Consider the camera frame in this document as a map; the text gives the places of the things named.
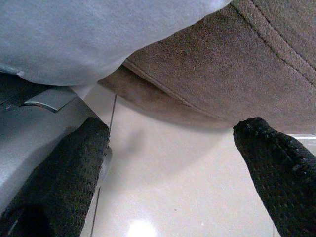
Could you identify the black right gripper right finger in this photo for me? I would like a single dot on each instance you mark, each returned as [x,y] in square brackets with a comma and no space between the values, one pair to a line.
[286,182]

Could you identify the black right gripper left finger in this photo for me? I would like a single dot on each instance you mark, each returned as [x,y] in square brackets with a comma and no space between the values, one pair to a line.
[61,185]

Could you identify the grey fabric pillow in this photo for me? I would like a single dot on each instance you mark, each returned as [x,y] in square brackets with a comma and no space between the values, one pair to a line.
[81,37]

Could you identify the brown round velvet sofa chair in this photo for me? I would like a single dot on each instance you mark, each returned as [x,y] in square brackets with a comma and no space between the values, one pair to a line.
[222,74]

